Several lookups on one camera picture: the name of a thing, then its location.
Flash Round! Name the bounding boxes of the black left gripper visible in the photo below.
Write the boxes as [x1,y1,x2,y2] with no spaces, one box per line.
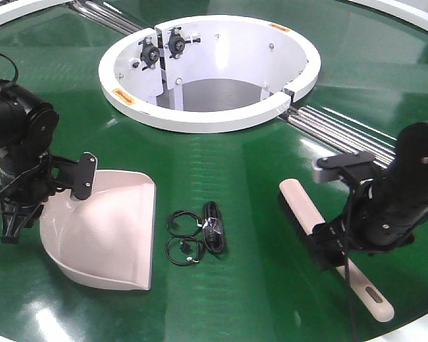
[0,152,79,244]

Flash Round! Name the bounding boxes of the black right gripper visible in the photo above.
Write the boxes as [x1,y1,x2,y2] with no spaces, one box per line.
[307,180,414,271]

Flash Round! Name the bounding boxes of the pink hand brush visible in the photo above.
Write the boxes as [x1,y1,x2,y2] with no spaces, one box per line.
[279,178,394,322]

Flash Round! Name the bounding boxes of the pink plastic dustpan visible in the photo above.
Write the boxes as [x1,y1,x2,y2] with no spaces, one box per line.
[39,170,156,291]

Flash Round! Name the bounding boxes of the thick black cable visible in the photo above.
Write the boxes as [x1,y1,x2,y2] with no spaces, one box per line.
[201,200,226,254]

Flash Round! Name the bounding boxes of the thin black cable with connector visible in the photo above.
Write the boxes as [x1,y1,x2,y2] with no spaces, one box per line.
[165,236,205,266]

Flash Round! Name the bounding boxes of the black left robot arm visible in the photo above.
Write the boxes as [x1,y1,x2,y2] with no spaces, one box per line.
[0,74,78,244]

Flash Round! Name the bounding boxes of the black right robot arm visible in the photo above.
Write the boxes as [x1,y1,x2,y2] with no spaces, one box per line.
[304,121,428,270]

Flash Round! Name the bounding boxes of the steel rollers right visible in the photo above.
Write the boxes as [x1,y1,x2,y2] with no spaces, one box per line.
[279,105,397,168]

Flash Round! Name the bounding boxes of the steel rollers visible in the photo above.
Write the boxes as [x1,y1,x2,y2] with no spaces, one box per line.
[279,105,397,168]
[69,1,144,35]

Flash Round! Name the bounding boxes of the white outer rim left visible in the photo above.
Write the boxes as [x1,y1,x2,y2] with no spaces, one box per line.
[0,0,69,26]

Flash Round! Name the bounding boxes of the white rim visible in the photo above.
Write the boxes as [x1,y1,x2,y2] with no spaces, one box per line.
[0,0,69,26]
[352,0,428,32]

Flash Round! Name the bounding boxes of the steel rollers top left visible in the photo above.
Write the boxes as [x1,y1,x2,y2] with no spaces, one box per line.
[69,1,144,35]

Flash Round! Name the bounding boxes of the white outer rim right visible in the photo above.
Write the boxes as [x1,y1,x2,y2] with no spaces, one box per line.
[352,0,428,32]

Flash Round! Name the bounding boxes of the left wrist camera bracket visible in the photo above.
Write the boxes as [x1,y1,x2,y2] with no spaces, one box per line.
[71,152,97,200]

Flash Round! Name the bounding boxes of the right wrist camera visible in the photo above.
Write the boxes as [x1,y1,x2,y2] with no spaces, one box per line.
[312,151,379,187]

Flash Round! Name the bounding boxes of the left black bearing mount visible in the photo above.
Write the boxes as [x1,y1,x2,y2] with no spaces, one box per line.
[140,37,160,69]

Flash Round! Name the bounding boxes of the black bearing mount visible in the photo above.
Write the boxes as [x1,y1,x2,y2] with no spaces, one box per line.
[140,37,160,69]
[165,27,201,59]

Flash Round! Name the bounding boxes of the white inner conveyor ring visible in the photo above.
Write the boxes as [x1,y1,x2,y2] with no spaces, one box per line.
[98,14,322,135]

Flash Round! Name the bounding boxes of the right black bearing mount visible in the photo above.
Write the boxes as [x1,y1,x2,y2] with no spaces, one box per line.
[165,27,201,59]

